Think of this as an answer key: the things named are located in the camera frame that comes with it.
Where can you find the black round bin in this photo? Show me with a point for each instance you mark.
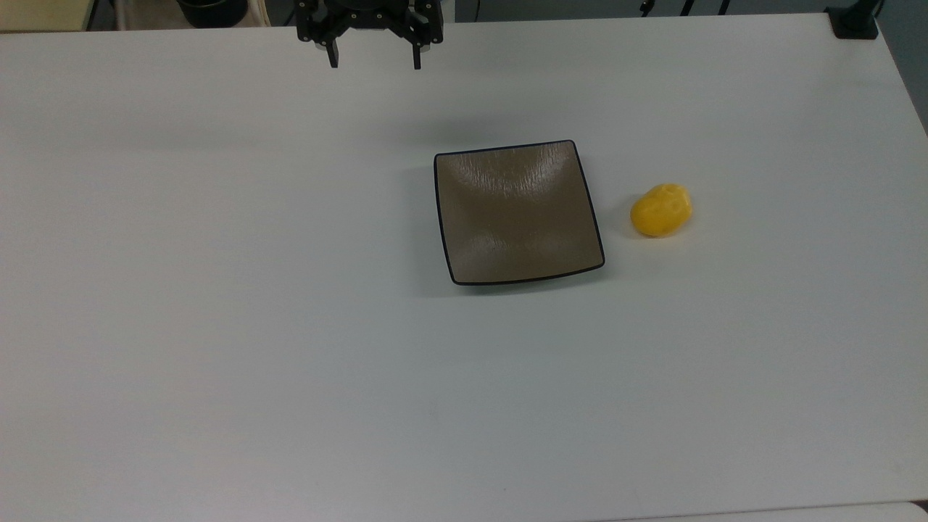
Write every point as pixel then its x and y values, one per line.
pixel 212 11

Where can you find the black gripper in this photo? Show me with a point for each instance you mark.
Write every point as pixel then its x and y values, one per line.
pixel 370 16

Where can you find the yellow potato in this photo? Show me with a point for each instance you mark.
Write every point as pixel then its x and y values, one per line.
pixel 661 210

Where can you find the beige board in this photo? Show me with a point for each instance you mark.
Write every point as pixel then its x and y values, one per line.
pixel 43 14

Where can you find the black clamp stand base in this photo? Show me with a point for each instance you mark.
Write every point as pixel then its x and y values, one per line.
pixel 854 23

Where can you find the square brown ceramic plate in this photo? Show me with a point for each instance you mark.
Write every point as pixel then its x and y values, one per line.
pixel 518 214

